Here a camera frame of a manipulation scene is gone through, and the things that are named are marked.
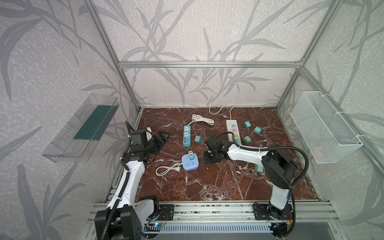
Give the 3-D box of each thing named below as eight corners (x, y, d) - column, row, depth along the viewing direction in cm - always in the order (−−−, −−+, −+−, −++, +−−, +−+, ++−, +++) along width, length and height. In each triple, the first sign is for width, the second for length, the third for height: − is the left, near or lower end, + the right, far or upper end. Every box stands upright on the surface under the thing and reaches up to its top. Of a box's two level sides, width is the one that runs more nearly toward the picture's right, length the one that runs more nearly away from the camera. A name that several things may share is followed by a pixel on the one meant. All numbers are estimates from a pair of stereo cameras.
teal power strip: (182, 146, 100) (181, 144, 98) (184, 127, 110) (183, 125, 108) (190, 146, 100) (190, 144, 98) (191, 127, 110) (191, 125, 108)
